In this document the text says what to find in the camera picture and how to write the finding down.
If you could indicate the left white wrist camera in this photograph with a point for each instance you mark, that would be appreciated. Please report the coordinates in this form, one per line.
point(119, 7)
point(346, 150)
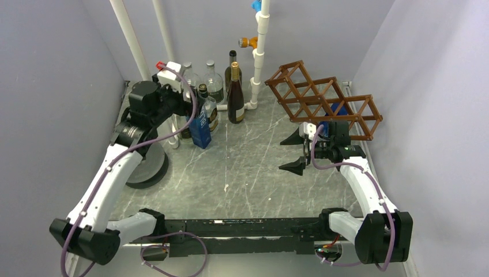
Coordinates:
point(165, 76)

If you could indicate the white pvc pipe frame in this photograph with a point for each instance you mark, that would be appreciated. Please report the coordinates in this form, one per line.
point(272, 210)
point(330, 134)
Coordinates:
point(262, 19)

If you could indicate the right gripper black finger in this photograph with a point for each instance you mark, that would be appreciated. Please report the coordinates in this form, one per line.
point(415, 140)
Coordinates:
point(294, 139)
point(297, 167)

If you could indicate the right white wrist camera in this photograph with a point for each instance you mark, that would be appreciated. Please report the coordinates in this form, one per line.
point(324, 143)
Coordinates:
point(307, 130)

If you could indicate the slanted white pvc pipe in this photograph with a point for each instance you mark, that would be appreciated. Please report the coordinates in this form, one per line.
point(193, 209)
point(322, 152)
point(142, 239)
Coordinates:
point(126, 26)

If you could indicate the brown wooden wine rack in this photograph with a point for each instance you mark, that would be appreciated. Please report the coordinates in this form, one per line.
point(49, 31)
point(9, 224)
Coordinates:
point(307, 100)

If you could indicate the blue labelled clear bottle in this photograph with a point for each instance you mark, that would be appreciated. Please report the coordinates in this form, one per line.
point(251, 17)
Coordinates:
point(199, 129)

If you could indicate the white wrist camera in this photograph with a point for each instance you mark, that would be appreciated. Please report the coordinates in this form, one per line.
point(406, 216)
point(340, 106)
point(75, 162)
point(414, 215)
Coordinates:
point(307, 130)
point(165, 76)

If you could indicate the orange valve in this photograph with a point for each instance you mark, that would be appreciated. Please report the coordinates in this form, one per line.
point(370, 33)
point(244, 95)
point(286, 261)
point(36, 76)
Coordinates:
point(248, 42)

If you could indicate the dark bottle gold cap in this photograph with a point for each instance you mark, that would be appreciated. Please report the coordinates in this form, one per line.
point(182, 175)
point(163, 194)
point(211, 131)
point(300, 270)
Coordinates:
point(236, 104)

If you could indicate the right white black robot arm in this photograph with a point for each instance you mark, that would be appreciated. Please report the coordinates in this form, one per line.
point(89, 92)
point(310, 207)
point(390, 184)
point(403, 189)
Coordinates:
point(383, 235)

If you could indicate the clear bottle red green label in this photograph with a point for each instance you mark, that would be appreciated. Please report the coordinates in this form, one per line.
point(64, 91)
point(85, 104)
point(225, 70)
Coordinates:
point(192, 79)

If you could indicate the blue valve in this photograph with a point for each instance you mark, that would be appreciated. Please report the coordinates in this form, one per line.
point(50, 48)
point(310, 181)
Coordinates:
point(256, 5)

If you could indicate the clear bottle dark label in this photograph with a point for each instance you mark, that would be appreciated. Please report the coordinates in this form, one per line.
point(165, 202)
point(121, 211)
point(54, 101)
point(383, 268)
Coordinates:
point(214, 82)

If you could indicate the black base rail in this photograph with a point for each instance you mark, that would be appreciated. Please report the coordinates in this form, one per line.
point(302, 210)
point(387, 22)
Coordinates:
point(186, 237)

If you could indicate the standing clear empty bottle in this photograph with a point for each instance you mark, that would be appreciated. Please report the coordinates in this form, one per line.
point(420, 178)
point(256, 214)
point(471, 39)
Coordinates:
point(185, 133)

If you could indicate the dark bottle silver cap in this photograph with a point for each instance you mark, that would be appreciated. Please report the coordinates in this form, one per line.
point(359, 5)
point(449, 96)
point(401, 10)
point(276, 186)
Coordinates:
point(228, 71)

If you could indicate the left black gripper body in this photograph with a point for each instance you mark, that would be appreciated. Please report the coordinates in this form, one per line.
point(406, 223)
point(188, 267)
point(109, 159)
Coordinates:
point(174, 104)

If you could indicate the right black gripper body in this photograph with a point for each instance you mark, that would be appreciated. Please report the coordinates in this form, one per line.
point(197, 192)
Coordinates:
point(322, 149)

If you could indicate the small dark capped bottle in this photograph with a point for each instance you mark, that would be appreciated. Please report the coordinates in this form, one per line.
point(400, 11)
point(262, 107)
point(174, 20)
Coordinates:
point(210, 105)

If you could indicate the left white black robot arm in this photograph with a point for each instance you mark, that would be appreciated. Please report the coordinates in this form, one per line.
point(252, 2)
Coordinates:
point(87, 231)

